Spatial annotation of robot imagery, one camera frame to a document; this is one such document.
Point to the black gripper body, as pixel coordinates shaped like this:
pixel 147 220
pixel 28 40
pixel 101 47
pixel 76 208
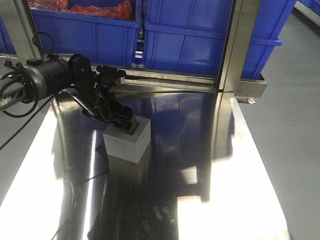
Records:
pixel 100 103

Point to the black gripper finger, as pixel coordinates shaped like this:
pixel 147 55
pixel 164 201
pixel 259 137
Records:
pixel 124 126
pixel 133 125

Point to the gray square hollow base block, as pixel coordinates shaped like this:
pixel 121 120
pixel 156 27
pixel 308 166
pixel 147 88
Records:
pixel 128 147

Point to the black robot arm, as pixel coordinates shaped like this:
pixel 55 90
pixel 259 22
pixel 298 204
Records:
pixel 39 79

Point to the blue bin with red contents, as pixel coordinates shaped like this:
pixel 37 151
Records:
pixel 103 40

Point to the blue bin far left edge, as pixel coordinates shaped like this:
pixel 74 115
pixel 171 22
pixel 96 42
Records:
pixel 6 45

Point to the blue plastic bin centre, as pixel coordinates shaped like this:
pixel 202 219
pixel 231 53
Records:
pixel 188 36

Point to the red mesh bag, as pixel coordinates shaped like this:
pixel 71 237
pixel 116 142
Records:
pixel 122 10

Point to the stainless steel shelf rack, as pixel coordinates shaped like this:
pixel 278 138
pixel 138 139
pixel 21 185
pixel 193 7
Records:
pixel 241 24

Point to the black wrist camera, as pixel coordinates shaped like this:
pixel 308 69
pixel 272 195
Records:
pixel 108 75

